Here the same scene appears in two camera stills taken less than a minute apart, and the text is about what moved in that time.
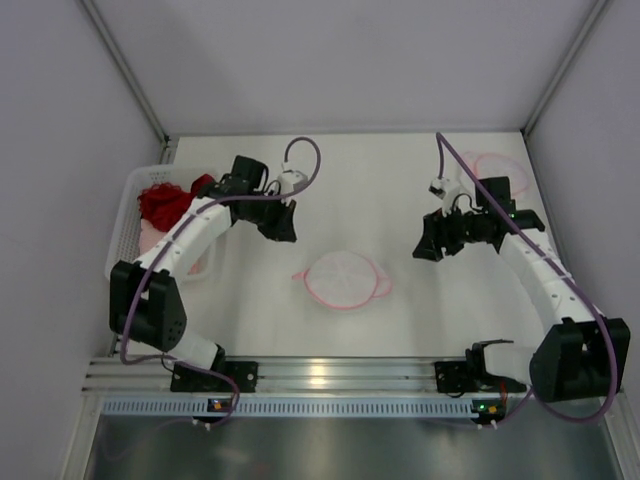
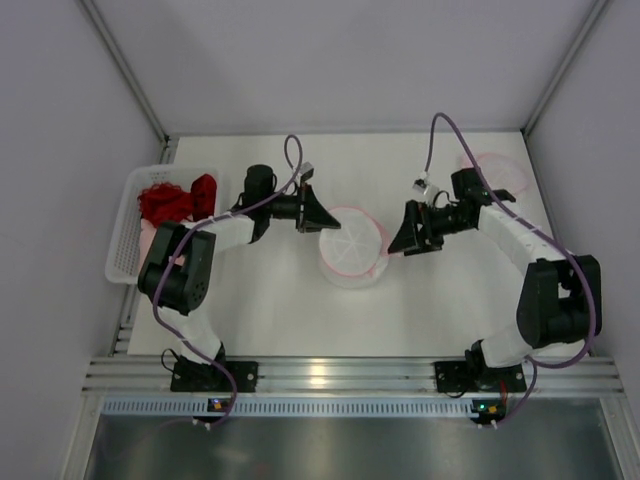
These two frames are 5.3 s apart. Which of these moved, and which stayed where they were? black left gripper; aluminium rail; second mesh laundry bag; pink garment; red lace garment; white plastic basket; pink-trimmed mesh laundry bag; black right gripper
Moved: pink-trimmed mesh laundry bag; black left gripper; black right gripper
Stayed: red lace garment; pink garment; white plastic basket; second mesh laundry bag; aluminium rail
